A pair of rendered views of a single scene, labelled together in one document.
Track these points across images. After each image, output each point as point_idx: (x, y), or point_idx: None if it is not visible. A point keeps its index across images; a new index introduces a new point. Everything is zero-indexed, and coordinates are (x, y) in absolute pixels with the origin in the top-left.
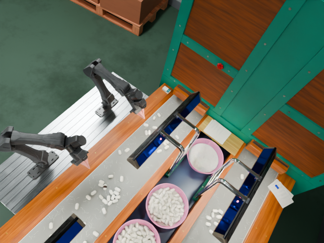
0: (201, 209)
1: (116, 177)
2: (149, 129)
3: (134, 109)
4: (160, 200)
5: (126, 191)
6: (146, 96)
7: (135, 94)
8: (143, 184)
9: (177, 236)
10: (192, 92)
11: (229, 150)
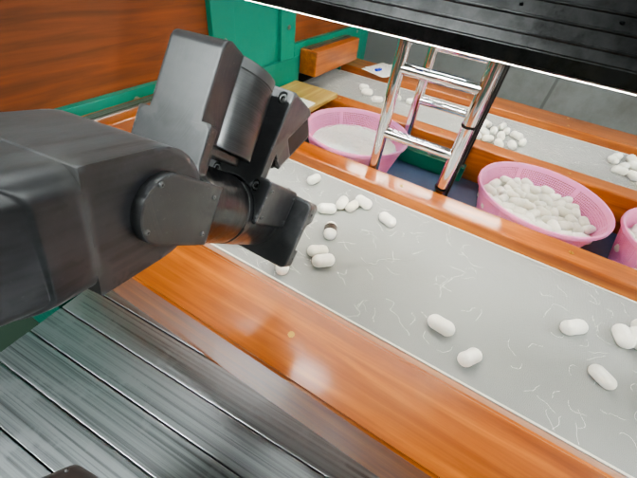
0: (496, 146)
1: (575, 352)
2: (300, 255)
3: (288, 211)
4: (534, 216)
5: (592, 306)
6: (71, 304)
7: (250, 60)
8: (526, 259)
9: (591, 181)
10: (137, 88)
11: (328, 97)
